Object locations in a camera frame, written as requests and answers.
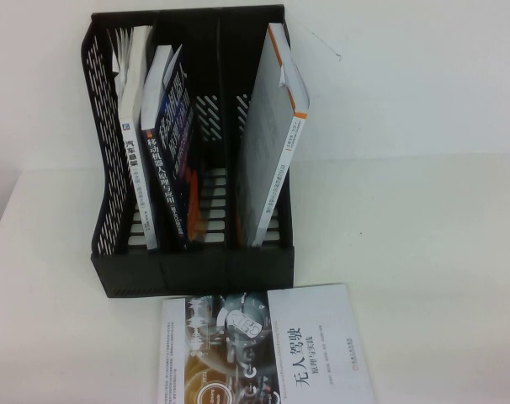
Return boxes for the orange edged ROS2 book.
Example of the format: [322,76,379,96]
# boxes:
[236,23,311,249]

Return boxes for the black plastic book stand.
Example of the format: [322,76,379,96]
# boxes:
[80,3,297,299]

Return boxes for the dark blue robot book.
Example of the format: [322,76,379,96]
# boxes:
[140,44,205,253]

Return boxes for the white spine paperback book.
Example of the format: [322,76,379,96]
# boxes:
[107,25,160,252]

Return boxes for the white autonomous driving book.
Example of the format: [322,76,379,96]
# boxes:
[152,282,376,404]

